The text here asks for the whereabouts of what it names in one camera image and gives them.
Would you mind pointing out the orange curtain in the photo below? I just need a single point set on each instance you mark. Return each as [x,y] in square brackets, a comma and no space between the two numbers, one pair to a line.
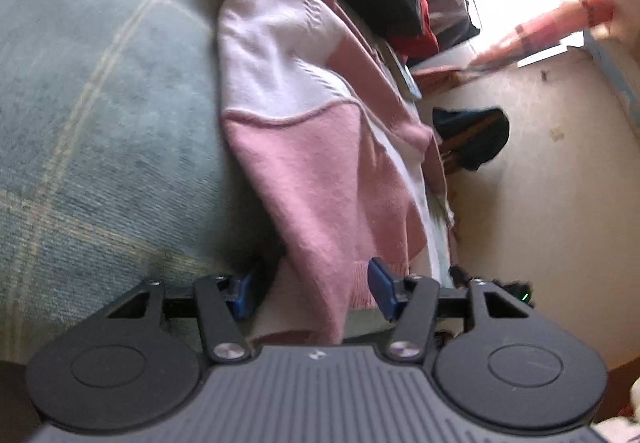
[550,28]

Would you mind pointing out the beige hanging jacket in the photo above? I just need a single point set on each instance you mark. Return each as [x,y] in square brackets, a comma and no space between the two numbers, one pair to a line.
[450,3]

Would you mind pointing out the wooden chair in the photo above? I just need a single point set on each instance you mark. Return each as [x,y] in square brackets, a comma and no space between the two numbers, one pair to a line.
[465,143]

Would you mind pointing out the pink and white sweater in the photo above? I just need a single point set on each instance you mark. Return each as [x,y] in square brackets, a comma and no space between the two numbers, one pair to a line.
[310,183]

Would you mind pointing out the dark teal cloth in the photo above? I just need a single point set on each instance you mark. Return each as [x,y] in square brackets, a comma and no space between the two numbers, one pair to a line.
[475,133]

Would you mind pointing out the paperback book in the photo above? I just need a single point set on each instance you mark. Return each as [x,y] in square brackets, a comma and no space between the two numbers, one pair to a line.
[405,73]

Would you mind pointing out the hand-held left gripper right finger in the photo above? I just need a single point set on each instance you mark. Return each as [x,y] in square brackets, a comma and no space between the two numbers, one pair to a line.
[382,290]

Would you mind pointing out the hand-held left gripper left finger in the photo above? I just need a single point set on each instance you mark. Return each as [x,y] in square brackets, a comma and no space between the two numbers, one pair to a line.
[247,290]

